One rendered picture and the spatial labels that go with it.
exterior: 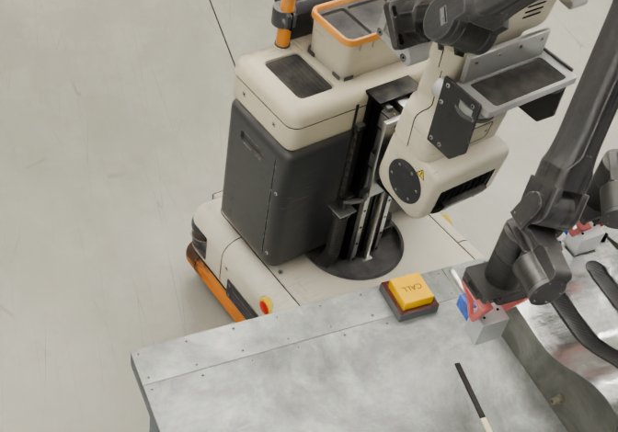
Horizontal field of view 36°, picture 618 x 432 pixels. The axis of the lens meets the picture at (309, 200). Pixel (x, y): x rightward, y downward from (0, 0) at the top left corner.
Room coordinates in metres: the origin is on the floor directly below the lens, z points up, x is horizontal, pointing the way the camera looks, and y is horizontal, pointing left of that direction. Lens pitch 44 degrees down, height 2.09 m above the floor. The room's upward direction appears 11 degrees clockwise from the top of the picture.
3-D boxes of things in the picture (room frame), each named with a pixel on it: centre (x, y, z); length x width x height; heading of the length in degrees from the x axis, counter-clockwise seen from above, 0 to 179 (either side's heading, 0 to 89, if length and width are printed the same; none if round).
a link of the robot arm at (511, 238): (1.00, -0.32, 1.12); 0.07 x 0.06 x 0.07; 25
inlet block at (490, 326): (1.04, -0.29, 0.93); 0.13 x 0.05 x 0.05; 31
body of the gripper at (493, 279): (1.01, -0.31, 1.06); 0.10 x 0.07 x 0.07; 121
